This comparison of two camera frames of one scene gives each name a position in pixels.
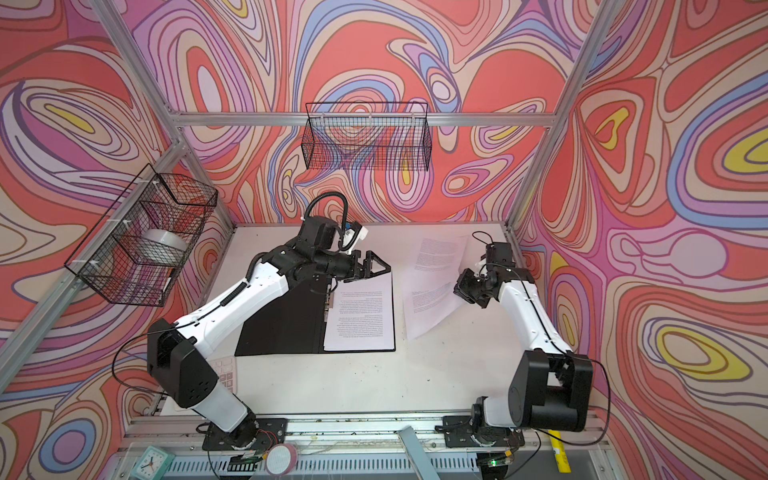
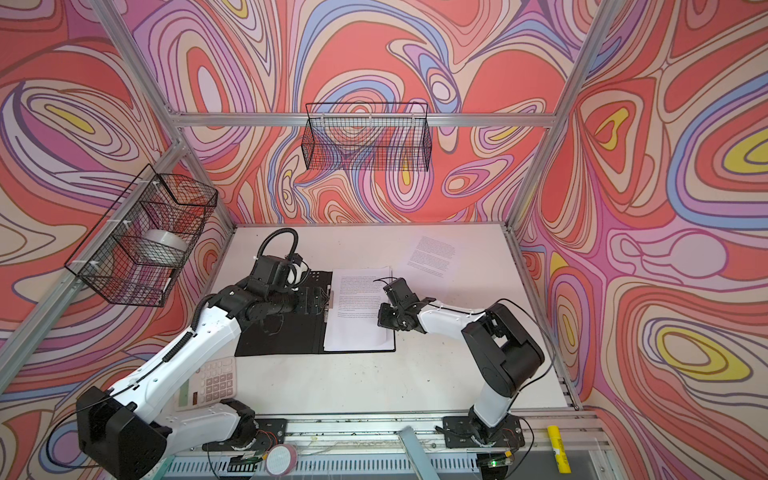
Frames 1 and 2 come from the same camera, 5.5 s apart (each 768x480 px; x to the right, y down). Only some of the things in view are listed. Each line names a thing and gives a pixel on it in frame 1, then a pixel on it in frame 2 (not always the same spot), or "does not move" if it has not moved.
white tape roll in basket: [162, 246] does not move
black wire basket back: [367, 136] does not move
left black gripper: [366, 270] to [304, 306]
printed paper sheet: [429, 293] to [351, 322]
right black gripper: [463, 290] to [384, 321]
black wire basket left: [146, 236] does not move
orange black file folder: [355, 316] does not move
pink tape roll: [281, 459] does not move
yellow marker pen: [559, 451] does not move
